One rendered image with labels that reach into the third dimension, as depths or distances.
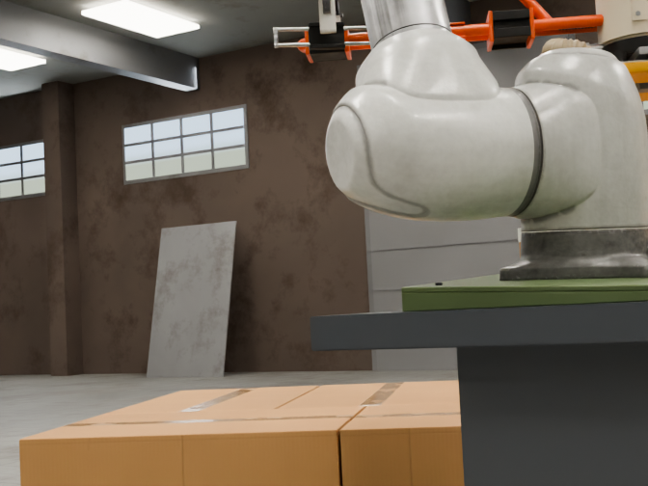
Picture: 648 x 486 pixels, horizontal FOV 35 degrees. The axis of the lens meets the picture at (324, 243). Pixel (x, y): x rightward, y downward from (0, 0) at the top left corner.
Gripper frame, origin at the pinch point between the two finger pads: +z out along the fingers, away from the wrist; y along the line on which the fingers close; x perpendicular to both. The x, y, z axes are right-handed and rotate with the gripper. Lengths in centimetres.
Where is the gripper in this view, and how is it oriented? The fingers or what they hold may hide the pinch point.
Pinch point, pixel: (331, 36)
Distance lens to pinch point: 201.7
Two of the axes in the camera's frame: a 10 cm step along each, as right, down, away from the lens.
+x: -9.9, 0.6, 0.9
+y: 1.0, 0.5, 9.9
